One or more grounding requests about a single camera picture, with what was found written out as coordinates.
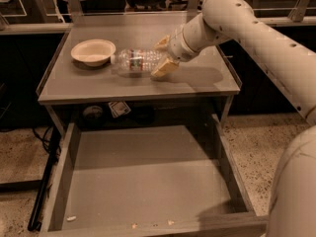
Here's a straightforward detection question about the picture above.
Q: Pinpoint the white tag under counter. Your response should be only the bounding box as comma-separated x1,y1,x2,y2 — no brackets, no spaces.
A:
108,101,131,119

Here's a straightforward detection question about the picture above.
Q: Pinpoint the black cable on floor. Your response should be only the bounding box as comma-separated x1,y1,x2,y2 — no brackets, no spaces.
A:
32,125,61,156

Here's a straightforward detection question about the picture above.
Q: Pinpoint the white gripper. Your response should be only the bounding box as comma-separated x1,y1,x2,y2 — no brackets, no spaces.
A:
151,25,198,78

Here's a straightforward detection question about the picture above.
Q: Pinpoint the open grey top drawer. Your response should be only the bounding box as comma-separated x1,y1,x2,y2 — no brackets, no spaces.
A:
39,115,268,237

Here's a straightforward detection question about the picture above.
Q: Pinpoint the grey cabinet counter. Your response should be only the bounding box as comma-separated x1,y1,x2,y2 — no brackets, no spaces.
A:
38,12,241,128

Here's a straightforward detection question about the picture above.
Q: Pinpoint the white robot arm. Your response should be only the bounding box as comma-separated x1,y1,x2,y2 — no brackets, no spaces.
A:
152,0,316,237

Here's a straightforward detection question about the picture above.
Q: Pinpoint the clear plastic water bottle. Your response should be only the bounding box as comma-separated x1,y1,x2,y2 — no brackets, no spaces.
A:
111,49,163,77

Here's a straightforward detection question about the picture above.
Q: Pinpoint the white paper bowl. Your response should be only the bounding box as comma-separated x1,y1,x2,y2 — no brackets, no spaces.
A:
71,39,116,67

